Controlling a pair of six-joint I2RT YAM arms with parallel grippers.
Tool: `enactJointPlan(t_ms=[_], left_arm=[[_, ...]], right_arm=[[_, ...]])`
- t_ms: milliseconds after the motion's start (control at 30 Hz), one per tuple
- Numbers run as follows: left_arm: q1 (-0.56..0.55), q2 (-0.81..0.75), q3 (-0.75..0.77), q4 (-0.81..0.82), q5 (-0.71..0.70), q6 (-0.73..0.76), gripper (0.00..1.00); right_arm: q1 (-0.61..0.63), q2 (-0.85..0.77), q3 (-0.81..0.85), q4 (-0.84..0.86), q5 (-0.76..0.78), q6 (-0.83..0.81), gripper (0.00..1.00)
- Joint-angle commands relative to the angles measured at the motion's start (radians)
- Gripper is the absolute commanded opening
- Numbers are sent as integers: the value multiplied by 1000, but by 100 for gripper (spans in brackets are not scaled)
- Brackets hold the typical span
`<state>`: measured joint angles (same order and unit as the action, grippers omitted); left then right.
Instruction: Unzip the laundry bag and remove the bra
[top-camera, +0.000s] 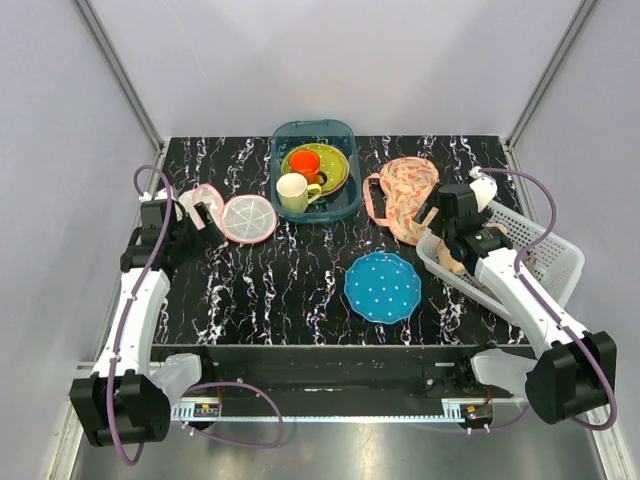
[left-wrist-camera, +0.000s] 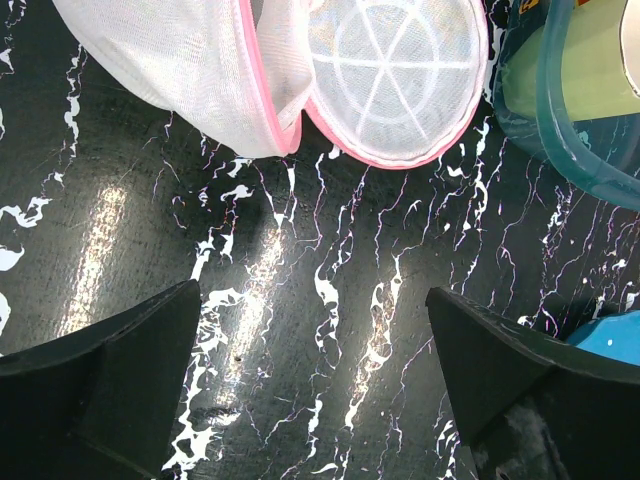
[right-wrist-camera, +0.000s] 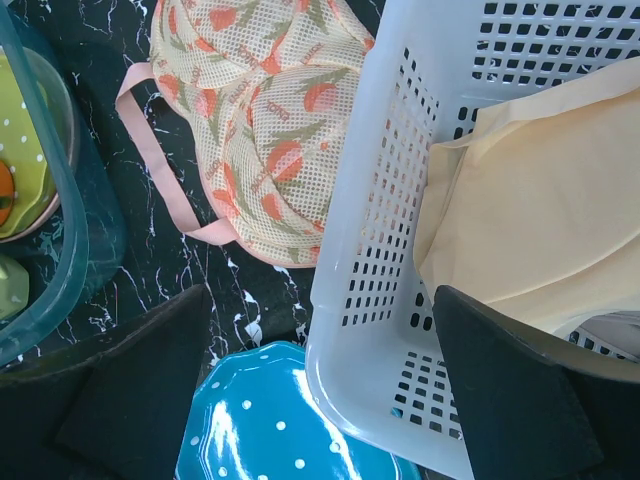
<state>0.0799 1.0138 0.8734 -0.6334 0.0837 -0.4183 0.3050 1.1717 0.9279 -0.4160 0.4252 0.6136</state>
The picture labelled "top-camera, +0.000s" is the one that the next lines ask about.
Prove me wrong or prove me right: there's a floral mesh laundry bag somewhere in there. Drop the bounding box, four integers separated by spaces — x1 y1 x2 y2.
363 156 439 246

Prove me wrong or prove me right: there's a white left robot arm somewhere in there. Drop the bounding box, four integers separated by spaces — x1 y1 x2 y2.
69 185 224 447

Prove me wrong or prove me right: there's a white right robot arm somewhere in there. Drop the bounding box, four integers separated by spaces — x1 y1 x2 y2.
414 180 617 430

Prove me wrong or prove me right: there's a round pink mesh laundry bag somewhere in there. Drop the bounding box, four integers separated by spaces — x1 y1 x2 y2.
178 184 278 245

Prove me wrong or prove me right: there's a beige bra in basket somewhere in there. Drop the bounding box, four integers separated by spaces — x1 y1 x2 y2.
437 223 512 276

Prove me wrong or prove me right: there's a blue dotted plate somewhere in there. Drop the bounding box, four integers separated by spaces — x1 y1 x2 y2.
344 252 422 325

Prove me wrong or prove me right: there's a pink plate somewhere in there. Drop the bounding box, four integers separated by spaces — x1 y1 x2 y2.
319 170 349 196

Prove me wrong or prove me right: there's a pale yellow mug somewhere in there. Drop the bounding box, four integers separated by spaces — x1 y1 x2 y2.
276 173 322 214

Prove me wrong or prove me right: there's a green dotted plate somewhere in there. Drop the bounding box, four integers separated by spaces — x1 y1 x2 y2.
281 143 349 174

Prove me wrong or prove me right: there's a white plastic basket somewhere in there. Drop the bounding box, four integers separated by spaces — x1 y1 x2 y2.
416 201 585 321

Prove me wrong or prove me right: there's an orange mug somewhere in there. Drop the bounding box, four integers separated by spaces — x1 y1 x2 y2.
289 150 326 185

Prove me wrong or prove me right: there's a teal transparent plastic tray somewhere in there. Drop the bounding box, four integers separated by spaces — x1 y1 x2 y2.
269 119 362 224

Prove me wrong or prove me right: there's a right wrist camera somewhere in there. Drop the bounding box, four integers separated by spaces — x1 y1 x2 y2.
469 167 497 212

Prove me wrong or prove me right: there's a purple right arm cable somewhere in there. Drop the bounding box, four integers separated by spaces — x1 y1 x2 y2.
482 167 619 431

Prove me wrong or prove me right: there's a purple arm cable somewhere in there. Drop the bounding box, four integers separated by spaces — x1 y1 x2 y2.
104 164 176 467
482 167 619 431

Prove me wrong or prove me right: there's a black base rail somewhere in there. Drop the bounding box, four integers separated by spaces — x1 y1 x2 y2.
151 345 526 422

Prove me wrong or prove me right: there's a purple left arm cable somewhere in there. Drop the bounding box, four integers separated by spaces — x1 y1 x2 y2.
104 164 176 467

